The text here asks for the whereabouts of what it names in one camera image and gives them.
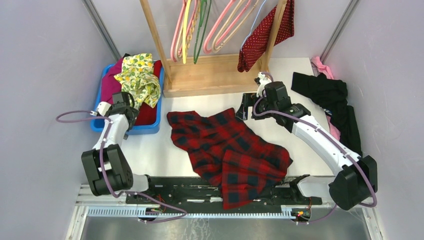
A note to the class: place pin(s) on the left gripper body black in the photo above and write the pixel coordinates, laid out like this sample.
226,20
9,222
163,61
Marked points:
135,113

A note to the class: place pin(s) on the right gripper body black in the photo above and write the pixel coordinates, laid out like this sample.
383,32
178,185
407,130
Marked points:
263,105

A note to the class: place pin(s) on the lemon print garment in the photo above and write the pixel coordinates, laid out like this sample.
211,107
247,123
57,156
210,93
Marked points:
138,79

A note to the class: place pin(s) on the red polka dot skirt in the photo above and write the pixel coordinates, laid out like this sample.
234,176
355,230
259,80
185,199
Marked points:
256,43

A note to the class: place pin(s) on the red black plaid garment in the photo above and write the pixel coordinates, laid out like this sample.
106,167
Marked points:
226,153

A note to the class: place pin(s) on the light blue wire hanger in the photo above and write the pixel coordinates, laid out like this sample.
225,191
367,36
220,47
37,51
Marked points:
253,24

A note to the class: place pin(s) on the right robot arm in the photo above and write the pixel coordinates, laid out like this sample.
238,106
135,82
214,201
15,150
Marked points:
355,178

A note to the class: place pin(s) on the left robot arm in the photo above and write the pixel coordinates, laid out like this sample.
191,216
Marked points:
106,167

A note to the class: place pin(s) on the wooden hanger rack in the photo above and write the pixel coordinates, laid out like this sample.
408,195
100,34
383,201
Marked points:
216,74

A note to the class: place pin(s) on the wooden hanger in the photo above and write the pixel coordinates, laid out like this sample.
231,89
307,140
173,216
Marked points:
232,26

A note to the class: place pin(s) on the pink hanger right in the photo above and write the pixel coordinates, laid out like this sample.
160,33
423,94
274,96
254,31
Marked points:
222,30

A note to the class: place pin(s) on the pink hanger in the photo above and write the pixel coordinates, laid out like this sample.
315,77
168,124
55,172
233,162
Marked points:
193,16
222,30

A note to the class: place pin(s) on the green hanger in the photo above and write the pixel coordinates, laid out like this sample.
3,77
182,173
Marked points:
205,7

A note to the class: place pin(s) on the pink hanger left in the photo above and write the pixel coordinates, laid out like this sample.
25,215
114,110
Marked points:
193,16

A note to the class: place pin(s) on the yellow hanger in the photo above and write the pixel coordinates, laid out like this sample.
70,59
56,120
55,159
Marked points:
184,29

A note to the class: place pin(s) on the magenta garment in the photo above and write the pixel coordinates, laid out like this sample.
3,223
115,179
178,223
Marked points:
109,84

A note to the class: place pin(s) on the blue plastic bin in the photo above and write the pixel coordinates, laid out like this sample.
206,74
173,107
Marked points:
148,120

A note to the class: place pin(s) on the pink garment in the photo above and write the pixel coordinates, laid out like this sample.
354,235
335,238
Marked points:
324,69

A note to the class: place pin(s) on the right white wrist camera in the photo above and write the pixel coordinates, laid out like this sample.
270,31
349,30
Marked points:
262,80

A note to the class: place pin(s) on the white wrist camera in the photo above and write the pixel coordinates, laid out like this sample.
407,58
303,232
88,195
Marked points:
262,80
102,108

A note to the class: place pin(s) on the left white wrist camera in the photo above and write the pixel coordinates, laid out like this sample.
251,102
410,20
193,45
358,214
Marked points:
102,108

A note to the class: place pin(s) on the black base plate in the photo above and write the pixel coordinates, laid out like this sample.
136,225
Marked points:
197,196

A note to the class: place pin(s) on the white cable duct strip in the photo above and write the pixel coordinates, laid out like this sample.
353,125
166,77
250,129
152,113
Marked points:
141,212

